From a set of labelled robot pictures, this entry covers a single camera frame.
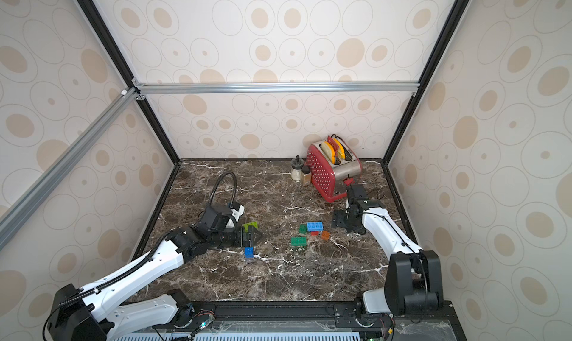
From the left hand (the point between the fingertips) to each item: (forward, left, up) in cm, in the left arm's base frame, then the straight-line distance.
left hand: (257, 236), depth 76 cm
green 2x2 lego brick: (+11, -16, -14) cm, 24 cm away
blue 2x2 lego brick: (-1, +5, -13) cm, 14 cm away
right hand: (+9, -31, -8) cm, 34 cm away
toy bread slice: (+38, -27, +5) cm, 47 cm away
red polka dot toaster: (+31, -29, +3) cm, 43 cm away
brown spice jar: (+35, -18, -9) cm, 40 cm away
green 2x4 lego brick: (+5, -16, -14) cm, 22 cm away
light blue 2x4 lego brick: (+9, -21, -10) cm, 25 cm away
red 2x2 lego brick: (+8, -22, -14) cm, 27 cm away
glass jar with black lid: (+39, -14, -6) cm, 42 cm away
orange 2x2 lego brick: (+7, -26, -14) cm, 31 cm away
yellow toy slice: (+38, -32, +7) cm, 50 cm away
